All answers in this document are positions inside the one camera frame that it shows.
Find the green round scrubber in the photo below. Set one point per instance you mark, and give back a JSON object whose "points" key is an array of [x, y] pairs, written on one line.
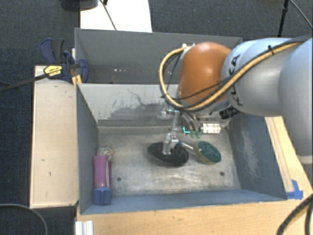
{"points": [[209, 152]]}

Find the speckled pale ball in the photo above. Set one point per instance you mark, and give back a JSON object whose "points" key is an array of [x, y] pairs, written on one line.
{"points": [[105, 151]]}

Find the black cylinder on white bracket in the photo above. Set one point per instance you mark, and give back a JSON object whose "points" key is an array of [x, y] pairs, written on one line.
{"points": [[228, 113]]}

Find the blue ridged block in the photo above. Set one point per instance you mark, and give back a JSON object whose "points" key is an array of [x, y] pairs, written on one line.
{"points": [[102, 196]]}

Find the black oval dish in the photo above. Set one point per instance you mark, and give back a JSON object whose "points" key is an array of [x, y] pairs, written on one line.
{"points": [[177, 157]]}

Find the pale wood board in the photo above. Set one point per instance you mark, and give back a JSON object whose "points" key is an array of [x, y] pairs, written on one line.
{"points": [[55, 143]]}

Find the grey metal bin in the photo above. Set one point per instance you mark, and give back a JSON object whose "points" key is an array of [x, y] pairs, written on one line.
{"points": [[151, 177]]}

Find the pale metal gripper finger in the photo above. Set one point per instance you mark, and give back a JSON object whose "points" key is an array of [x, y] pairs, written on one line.
{"points": [[167, 144], [185, 145]]}

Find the clear plastic block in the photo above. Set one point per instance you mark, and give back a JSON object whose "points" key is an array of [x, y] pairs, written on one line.
{"points": [[211, 128]]}

